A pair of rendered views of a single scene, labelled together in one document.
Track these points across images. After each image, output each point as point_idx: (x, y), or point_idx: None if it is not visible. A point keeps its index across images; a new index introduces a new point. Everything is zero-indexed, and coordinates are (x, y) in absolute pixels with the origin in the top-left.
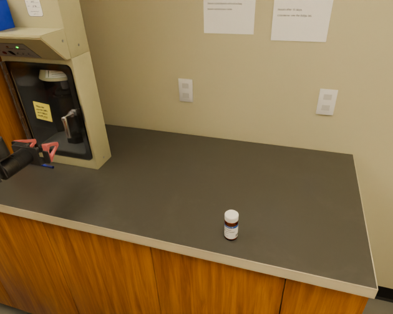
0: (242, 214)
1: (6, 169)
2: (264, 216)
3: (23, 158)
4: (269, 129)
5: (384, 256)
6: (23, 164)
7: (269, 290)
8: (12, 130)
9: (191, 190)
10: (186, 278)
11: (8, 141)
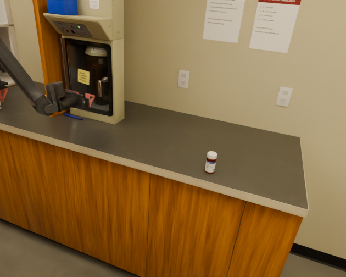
0: (217, 160)
1: (62, 104)
2: (233, 164)
3: (72, 100)
4: (240, 114)
5: (317, 223)
6: (71, 104)
7: (232, 214)
8: None
9: (182, 144)
10: (172, 203)
11: None
